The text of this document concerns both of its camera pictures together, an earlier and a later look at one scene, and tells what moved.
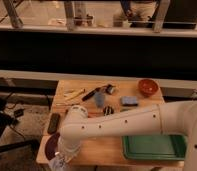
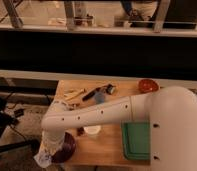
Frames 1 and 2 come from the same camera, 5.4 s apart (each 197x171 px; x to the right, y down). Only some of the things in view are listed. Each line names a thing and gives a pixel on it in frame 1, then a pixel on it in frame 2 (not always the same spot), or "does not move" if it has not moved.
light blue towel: x=58 y=163 → x=43 y=160
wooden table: x=105 y=149 does not move
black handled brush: x=91 y=93 does not move
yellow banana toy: x=73 y=95 does not move
